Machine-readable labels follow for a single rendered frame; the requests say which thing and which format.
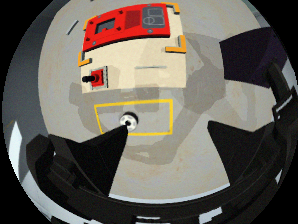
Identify grey flat bar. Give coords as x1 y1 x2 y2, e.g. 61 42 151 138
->
65 20 78 35

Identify black and white wheel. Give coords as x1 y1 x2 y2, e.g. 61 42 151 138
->
120 112 138 132

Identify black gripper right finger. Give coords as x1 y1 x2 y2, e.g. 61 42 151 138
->
208 120 274 185

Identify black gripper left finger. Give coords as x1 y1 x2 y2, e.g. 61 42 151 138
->
48 125 128 197

